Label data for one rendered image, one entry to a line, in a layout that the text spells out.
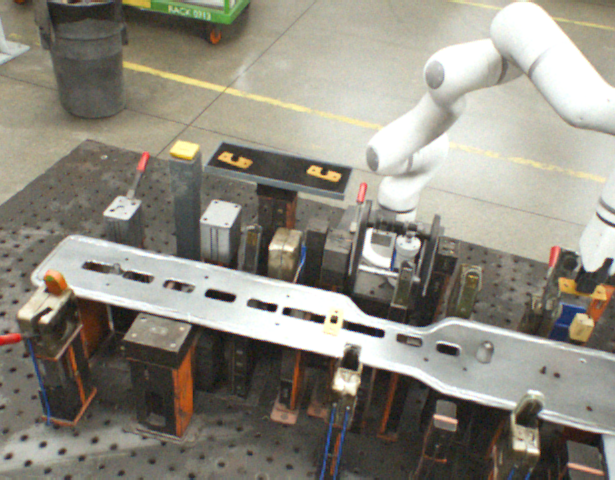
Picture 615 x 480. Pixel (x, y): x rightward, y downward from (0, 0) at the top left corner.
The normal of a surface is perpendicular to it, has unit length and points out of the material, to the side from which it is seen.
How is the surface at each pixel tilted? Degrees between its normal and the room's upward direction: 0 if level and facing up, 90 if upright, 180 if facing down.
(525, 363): 0
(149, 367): 90
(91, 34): 91
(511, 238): 0
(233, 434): 0
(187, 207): 90
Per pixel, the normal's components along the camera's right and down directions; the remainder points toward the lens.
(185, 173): -0.23, 0.60
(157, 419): 0.09, -0.77
